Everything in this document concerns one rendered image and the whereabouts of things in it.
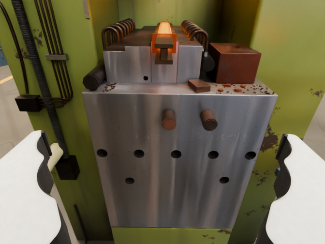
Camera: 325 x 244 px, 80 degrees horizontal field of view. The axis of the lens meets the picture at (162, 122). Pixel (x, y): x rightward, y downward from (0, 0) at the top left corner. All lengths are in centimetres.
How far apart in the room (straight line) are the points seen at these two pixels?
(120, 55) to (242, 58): 25
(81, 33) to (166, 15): 41
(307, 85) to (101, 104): 58
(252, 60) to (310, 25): 24
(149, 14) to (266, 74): 51
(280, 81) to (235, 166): 30
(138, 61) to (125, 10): 50
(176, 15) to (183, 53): 48
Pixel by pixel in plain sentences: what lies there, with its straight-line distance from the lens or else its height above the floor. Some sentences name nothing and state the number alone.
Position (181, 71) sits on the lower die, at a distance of 43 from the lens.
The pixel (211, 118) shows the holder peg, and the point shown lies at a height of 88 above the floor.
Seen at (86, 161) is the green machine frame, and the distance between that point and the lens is 80.
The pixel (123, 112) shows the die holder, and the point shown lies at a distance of 40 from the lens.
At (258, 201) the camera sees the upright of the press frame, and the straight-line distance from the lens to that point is 100.
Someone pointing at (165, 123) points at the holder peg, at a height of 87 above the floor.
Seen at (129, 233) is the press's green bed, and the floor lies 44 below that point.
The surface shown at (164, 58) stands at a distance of 31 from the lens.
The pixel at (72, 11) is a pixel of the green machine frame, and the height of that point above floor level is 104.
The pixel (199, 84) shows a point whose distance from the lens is 40.
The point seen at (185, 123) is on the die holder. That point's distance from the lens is 41.
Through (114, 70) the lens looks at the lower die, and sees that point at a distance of 44.
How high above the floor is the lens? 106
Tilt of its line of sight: 31 degrees down
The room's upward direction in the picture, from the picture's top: 1 degrees clockwise
